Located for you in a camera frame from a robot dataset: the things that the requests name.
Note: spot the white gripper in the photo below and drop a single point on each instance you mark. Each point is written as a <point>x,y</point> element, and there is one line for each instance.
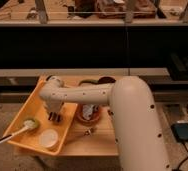
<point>53,106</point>

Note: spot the yellow plastic tray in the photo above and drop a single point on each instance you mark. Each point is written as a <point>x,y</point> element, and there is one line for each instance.
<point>34,108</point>

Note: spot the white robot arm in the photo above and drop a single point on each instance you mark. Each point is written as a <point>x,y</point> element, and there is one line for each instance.
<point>135,119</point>

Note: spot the green head dish brush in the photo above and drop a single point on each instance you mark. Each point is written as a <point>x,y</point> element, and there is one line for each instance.
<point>28,125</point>

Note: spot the white round lid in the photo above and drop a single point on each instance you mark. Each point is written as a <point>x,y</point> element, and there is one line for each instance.
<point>48,138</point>

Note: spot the crumpled wrapper in bowl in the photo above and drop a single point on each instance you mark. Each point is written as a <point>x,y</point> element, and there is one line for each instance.
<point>87,111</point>

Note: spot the orange bowl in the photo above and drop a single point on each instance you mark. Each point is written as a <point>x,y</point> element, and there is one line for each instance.
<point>94,119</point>

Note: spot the metal fork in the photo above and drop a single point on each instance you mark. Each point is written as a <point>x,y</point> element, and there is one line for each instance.
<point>90,131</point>

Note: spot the dark red bowl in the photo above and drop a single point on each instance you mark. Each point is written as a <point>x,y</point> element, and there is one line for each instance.
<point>105,80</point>

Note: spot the black box on floor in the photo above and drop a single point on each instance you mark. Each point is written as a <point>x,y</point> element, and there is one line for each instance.
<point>180,131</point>

